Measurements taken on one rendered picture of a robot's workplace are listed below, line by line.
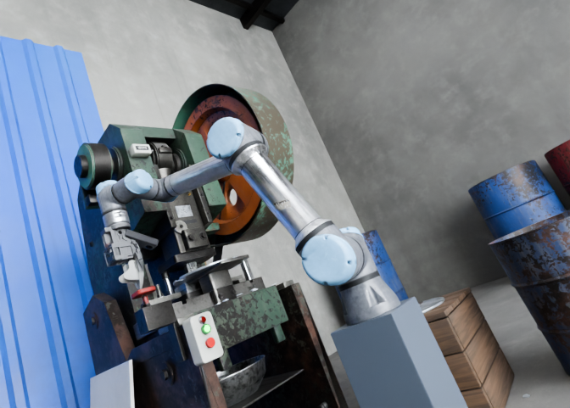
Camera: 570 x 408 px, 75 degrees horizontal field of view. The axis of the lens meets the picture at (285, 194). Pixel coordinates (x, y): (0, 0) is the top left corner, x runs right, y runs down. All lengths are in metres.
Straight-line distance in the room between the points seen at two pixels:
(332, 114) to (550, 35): 2.41
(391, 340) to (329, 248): 0.26
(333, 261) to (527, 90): 3.62
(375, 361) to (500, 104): 3.60
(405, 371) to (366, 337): 0.11
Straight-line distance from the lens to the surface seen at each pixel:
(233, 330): 1.38
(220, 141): 1.01
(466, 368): 1.41
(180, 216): 1.61
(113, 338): 1.73
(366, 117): 4.85
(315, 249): 0.86
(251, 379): 1.50
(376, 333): 0.97
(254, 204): 1.77
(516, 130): 4.26
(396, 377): 0.98
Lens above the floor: 0.56
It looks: 15 degrees up
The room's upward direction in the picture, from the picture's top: 22 degrees counter-clockwise
